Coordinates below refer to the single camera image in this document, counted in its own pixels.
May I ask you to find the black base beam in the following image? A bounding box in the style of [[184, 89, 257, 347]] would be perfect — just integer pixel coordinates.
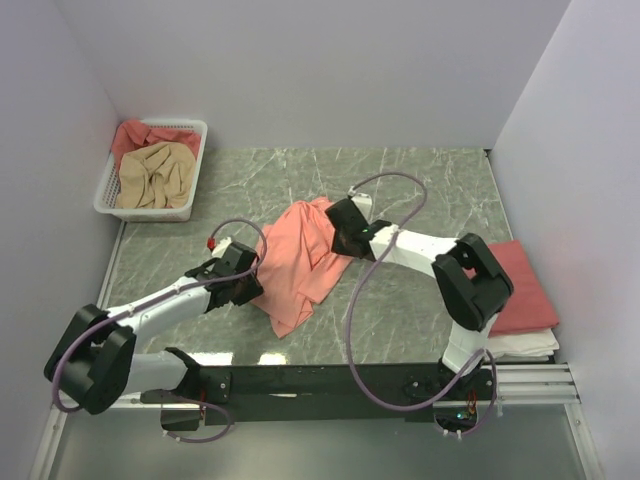
[[141, 363, 496, 432]]

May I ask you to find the folded white t shirt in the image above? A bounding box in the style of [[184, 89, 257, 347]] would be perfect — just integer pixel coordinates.
[[487, 329, 560, 357]]

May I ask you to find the folded dark red t shirt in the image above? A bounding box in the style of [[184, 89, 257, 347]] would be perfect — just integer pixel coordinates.
[[489, 240, 559, 337]]

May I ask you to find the dusty red crumpled t shirt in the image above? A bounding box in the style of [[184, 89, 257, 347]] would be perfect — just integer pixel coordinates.
[[111, 119, 201, 161]]

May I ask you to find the white plastic basket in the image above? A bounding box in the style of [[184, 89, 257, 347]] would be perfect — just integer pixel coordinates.
[[94, 119, 207, 222]]

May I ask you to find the salmon pink t shirt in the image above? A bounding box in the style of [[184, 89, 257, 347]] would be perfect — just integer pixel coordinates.
[[253, 197, 351, 338]]

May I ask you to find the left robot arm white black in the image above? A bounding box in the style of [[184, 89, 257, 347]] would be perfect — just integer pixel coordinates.
[[44, 238, 263, 415]]

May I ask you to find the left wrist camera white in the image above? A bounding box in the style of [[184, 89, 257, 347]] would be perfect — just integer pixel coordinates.
[[206, 237, 233, 258]]

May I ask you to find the beige crumpled t shirt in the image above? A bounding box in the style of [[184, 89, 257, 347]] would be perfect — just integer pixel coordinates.
[[116, 142, 197, 209]]

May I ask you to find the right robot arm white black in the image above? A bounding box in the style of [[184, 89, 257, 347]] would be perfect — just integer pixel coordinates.
[[326, 194, 514, 399]]

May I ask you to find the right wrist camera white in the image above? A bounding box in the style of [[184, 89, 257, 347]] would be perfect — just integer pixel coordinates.
[[348, 188, 373, 222]]

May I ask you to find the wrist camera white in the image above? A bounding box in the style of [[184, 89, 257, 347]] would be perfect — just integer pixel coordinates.
[[348, 188, 373, 222], [206, 237, 233, 258]]

